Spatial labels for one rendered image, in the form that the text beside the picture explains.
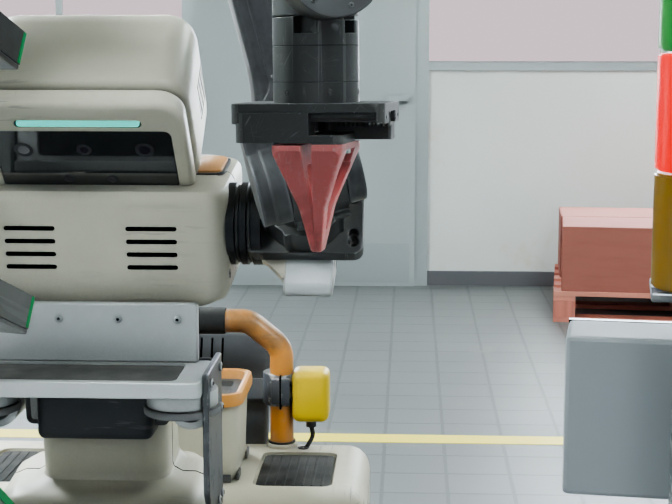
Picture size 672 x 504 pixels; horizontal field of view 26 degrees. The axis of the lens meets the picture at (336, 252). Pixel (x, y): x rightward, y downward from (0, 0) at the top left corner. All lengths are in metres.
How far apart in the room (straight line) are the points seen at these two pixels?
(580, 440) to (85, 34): 0.93
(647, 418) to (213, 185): 0.90
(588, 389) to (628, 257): 6.44
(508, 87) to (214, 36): 1.62
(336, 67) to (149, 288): 0.60
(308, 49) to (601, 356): 0.38
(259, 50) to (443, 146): 6.66
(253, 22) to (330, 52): 0.42
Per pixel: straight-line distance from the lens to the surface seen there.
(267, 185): 1.34
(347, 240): 1.48
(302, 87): 0.94
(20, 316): 0.90
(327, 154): 0.94
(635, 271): 7.08
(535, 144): 8.02
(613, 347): 0.63
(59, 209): 1.49
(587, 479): 0.64
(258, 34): 1.35
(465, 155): 8.00
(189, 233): 1.47
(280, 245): 1.48
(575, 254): 7.06
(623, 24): 8.03
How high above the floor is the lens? 1.37
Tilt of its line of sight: 8 degrees down
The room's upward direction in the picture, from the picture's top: straight up
